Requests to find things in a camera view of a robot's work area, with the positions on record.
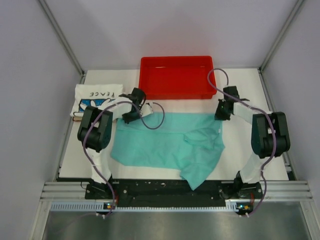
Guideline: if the teal t-shirt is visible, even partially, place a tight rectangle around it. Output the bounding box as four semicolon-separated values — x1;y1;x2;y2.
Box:
110;112;225;190

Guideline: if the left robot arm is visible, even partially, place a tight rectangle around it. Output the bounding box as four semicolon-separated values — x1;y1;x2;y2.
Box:
77;87;147;199

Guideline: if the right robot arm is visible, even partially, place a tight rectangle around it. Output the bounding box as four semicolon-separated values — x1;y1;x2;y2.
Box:
215;86;291;199

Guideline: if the folded white daisy t-shirt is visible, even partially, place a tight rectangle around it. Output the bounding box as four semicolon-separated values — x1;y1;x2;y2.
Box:
70;84;124;118

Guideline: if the red plastic bin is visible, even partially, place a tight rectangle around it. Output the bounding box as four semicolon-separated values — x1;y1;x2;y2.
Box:
138;55;217;100

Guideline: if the folded brown t-shirt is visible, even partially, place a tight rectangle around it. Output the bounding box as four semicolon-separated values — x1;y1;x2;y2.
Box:
72;116;82;122

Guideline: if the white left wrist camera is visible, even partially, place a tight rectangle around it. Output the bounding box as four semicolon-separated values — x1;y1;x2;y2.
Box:
140;101;154;118

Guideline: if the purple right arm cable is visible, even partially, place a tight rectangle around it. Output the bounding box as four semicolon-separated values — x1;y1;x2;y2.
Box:
206;68;280;217

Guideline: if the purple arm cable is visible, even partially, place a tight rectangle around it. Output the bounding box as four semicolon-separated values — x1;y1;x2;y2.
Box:
206;68;280;217
82;101;166;221

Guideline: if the aluminium corner post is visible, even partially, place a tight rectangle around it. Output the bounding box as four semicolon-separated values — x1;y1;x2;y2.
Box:
36;0;85;76
258;0;307;73

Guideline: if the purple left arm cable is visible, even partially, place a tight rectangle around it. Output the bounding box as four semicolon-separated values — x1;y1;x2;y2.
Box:
82;101;166;221

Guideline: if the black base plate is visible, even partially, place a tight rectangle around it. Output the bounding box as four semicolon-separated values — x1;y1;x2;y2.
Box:
85;178;263;208

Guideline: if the grey slotted cable duct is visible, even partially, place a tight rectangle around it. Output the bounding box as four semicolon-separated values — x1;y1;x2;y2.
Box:
49;201;240;213

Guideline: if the aluminium frame rail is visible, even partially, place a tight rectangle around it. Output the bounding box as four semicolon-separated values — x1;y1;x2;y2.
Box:
40;180;313;202

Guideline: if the left aluminium corner post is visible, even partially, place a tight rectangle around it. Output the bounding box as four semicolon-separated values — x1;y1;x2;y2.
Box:
36;0;85;76

